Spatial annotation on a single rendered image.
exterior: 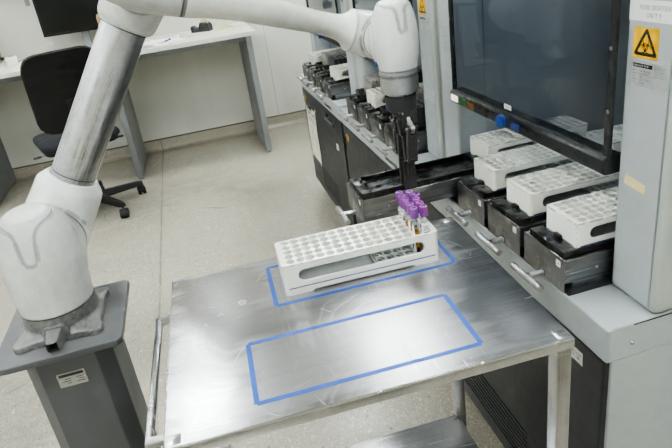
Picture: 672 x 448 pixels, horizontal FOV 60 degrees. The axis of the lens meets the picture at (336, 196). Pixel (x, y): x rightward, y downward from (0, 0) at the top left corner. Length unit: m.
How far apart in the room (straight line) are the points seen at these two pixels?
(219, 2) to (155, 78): 3.68
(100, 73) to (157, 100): 3.54
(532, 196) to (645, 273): 0.28
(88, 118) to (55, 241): 0.29
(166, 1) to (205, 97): 3.73
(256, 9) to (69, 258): 0.65
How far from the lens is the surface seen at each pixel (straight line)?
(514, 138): 1.59
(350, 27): 1.45
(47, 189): 1.48
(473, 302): 1.01
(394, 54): 1.34
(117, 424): 1.52
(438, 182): 1.49
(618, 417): 1.26
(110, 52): 1.40
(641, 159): 1.07
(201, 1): 1.23
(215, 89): 4.93
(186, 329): 1.06
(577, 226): 1.16
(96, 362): 1.41
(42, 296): 1.35
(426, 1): 1.72
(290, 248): 1.10
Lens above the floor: 1.40
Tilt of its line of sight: 24 degrees down
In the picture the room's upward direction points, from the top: 8 degrees counter-clockwise
